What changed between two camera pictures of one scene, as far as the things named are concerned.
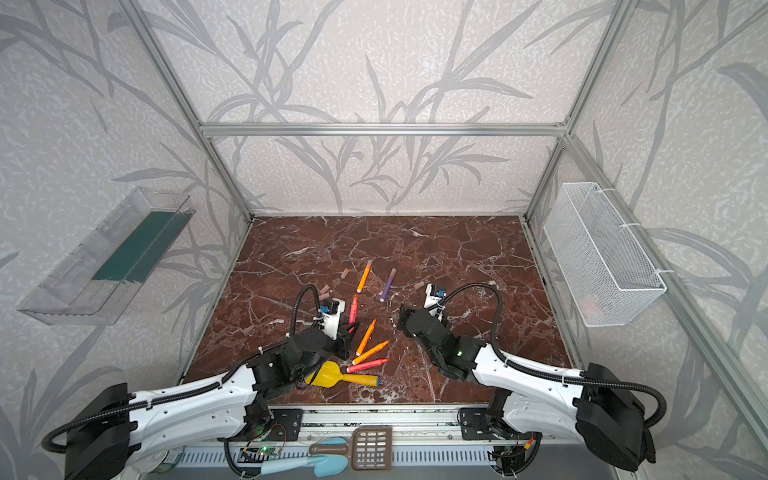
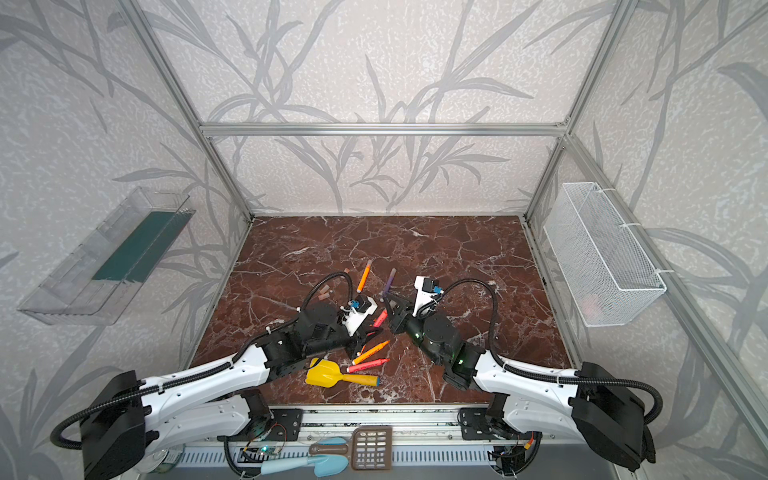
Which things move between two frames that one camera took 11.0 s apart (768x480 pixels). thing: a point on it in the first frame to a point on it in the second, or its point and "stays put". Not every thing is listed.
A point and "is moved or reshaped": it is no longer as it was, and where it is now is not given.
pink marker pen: x=353 y=311 is moved or reshaped
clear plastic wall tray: x=92 y=280 stays put
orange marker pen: x=364 y=276 stays put
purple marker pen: x=388 y=284 stays put
